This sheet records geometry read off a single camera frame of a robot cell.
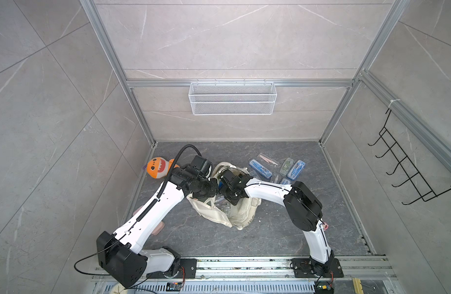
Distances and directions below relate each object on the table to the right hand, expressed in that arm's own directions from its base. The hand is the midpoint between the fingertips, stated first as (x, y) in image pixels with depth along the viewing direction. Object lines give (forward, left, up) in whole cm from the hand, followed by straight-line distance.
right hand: (222, 195), depth 93 cm
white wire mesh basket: (+45, -5, +28) cm, 53 cm away
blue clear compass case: (+15, -42, -2) cm, 44 cm away
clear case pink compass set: (+25, -28, -2) cm, 37 cm away
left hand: (-7, 0, +17) cm, 19 cm away
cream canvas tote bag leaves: (-12, -7, +1) cm, 14 cm away
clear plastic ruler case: (+11, -30, -2) cm, 32 cm away
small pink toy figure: (-17, -47, 0) cm, 50 cm away
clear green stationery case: (+19, -38, -2) cm, 42 cm away
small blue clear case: (+9, -35, -3) cm, 36 cm away
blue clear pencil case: (+20, -20, -2) cm, 29 cm away
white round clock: (-39, +38, +3) cm, 54 cm away
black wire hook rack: (-10, -71, +29) cm, 77 cm away
